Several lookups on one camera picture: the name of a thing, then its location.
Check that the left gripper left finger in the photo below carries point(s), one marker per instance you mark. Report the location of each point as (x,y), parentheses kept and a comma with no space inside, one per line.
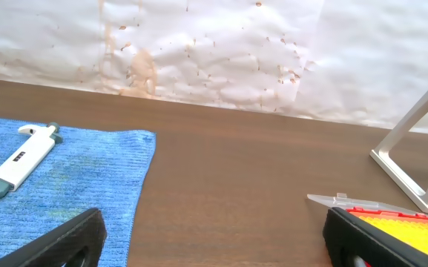
(76,230)

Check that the white pipette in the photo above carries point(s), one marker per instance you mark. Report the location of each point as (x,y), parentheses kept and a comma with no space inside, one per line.
(24,159)

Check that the red and yellow tip box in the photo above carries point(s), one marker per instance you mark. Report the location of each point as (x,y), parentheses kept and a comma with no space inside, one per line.
(414,231)

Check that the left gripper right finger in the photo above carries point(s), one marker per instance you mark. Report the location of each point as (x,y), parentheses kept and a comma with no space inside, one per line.
(347,237)

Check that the white and blue stand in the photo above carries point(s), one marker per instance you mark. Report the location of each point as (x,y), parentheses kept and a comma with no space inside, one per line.
(403,178)

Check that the blue cloth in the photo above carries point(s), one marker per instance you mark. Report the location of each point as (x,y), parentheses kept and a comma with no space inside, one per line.
(87,174)

